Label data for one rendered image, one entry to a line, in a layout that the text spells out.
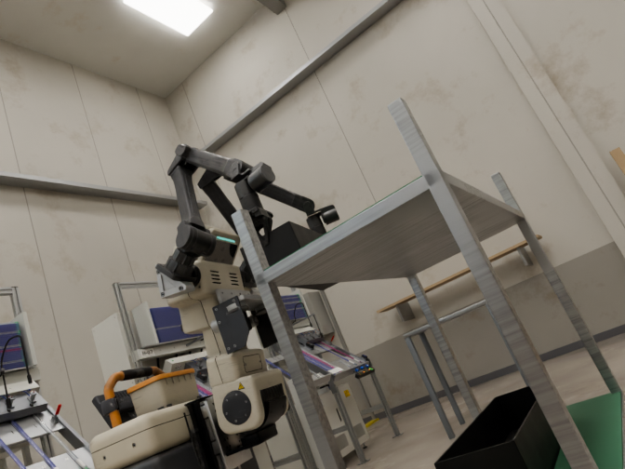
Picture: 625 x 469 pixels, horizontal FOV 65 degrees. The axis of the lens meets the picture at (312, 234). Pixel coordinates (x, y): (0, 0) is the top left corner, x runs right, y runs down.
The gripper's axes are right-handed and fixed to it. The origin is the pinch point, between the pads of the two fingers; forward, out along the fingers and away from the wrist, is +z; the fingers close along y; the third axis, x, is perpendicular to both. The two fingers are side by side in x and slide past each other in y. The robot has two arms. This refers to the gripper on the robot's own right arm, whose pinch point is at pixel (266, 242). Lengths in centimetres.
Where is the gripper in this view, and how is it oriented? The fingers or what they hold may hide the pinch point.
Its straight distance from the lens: 139.2
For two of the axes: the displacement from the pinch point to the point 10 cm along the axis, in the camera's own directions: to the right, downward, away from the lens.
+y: 3.7, 1.5, 9.2
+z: 3.8, 8.8, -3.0
